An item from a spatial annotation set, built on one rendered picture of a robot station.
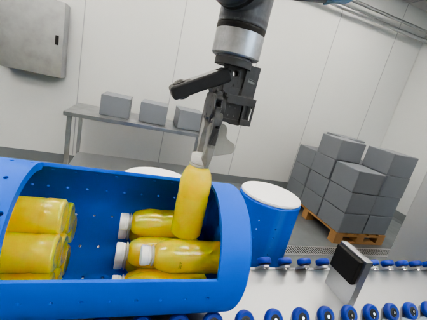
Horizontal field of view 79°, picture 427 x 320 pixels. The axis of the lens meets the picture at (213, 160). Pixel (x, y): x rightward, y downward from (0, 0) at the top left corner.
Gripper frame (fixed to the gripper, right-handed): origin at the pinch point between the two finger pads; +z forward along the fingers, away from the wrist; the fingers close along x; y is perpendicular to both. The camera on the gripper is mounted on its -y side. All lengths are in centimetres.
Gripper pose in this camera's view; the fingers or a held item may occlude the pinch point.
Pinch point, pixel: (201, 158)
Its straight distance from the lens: 53.5
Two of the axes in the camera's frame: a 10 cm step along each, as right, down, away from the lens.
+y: 9.4, 1.4, 3.1
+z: -2.2, 9.4, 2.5
